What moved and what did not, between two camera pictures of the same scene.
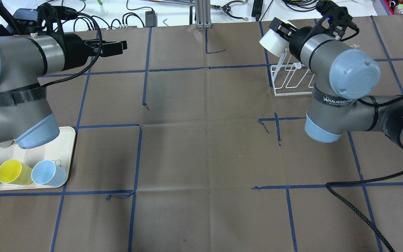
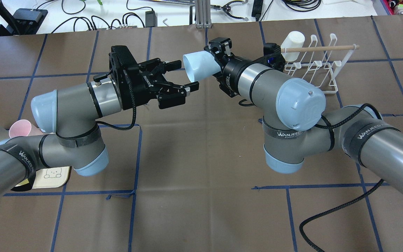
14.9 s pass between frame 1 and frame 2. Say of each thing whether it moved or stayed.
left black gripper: moved
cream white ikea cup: moved
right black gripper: moved
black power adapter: stayed
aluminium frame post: stayed
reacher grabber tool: stayed
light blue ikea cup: moved
